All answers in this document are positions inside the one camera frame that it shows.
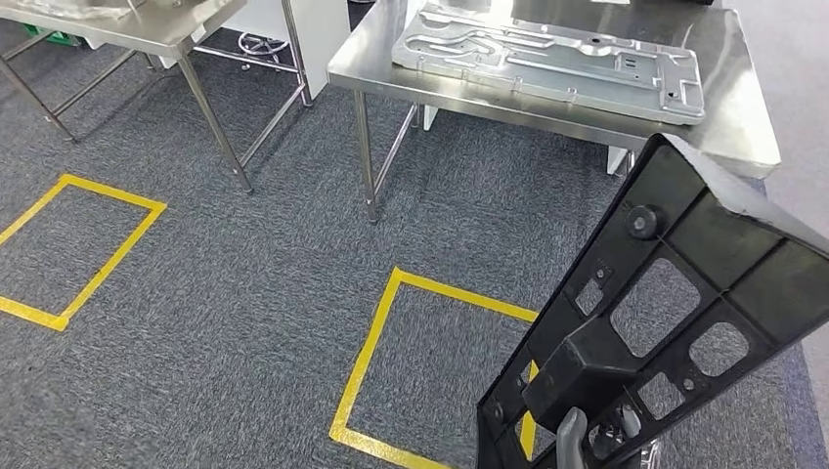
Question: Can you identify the black plastic panel part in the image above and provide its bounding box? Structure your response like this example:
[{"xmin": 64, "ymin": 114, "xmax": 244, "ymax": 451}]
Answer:
[{"xmin": 475, "ymin": 134, "xmax": 829, "ymax": 469}]

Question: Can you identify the clear plastic bag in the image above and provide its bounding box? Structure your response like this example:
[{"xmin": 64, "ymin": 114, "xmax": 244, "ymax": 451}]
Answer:
[{"xmin": 16, "ymin": 0, "xmax": 153, "ymax": 21}]

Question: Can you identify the grey metal fixture plate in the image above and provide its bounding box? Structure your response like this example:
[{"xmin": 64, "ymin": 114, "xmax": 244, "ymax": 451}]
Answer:
[{"xmin": 391, "ymin": 3, "xmax": 707, "ymax": 126}]

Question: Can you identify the white board panel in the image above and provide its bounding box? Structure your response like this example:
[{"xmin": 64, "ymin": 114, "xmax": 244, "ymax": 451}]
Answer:
[{"xmin": 223, "ymin": 0, "xmax": 351, "ymax": 100}]

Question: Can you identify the green plastic crate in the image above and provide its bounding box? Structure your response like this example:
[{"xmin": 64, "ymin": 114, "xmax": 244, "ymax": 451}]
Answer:
[{"xmin": 22, "ymin": 24, "xmax": 84, "ymax": 48}]

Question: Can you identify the steel side table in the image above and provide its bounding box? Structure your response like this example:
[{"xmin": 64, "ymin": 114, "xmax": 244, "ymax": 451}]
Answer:
[{"xmin": 0, "ymin": 0, "xmax": 314, "ymax": 195}]

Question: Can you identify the stainless steel workbench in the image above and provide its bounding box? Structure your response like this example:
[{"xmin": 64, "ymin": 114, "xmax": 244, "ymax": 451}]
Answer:
[{"xmin": 327, "ymin": 0, "xmax": 783, "ymax": 225}]

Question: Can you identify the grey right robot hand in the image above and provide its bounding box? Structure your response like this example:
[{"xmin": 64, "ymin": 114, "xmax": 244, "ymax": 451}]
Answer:
[{"xmin": 555, "ymin": 402, "xmax": 663, "ymax": 469}]

